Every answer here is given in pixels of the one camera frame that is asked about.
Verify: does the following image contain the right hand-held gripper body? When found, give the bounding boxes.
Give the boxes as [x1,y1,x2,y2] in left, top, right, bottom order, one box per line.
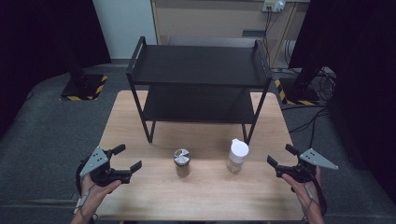
[275,147,340,184]

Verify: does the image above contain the metal-lid glass spice jar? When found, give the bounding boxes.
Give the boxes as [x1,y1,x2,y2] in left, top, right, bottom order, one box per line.
[173,147,191,177]

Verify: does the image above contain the person's left hand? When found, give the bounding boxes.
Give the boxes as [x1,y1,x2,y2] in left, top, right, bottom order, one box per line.
[79,173,122,218]

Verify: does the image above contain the light wooden desk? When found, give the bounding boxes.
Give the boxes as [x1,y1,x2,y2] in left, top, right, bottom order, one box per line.
[150,0,311,68]

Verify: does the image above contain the bundle of floor cables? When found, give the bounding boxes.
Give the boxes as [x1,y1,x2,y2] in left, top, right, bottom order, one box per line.
[270,66,338,101]

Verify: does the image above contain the black curtain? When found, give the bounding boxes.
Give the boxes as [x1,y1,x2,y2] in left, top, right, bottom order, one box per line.
[287,0,396,203]

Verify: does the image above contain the hand-held gripper cable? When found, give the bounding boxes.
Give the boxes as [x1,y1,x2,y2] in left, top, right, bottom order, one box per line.
[73,156,95,224]
[302,174,329,218]

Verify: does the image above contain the black two-tier metal shelf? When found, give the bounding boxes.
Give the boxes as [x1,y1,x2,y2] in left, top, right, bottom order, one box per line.
[125,35,274,146]

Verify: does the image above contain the person's right hand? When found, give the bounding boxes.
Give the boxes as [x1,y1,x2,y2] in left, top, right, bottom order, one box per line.
[281,166,323,217]

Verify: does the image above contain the white-lid glass jar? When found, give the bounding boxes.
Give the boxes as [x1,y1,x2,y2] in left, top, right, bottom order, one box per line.
[226,138,250,174]

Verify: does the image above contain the white power strip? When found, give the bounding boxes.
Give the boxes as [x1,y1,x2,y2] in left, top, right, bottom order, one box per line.
[261,0,287,14]

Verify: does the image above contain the right hand-held gripper cable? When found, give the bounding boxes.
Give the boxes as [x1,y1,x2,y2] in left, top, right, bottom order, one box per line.
[302,174,329,218]

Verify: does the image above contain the left hand-held gripper cable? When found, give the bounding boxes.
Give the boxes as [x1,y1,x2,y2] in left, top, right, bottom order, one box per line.
[73,156,95,224]

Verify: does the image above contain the black floor cable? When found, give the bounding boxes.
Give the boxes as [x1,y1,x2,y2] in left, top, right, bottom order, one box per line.
[281,105,331,149]

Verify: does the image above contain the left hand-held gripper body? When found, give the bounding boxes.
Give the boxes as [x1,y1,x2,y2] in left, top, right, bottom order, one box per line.
[79,146,133,188]

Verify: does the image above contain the black stand with striped base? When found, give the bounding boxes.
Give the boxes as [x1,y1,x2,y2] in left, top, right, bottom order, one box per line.
[59,46,109,102]
[274,63,322,106]

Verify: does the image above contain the black power strip cables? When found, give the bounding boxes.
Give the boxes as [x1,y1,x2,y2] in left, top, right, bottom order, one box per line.
[262,10,276,68]

